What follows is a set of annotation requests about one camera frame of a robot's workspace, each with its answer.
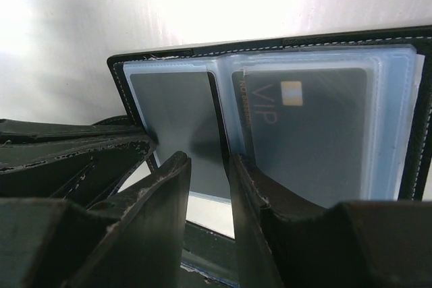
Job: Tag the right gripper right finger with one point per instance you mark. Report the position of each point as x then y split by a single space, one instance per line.
284 240

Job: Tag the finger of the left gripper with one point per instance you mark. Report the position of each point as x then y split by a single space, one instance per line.
82 163

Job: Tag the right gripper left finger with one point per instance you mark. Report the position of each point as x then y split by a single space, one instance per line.
132 239

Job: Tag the dark credit card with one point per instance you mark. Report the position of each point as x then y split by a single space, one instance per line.
304 128

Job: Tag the black leather card holder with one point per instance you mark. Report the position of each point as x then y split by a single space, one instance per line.
397 143

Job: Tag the silver card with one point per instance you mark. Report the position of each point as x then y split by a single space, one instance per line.
178 112

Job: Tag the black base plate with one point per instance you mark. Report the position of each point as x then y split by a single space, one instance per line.
208 259

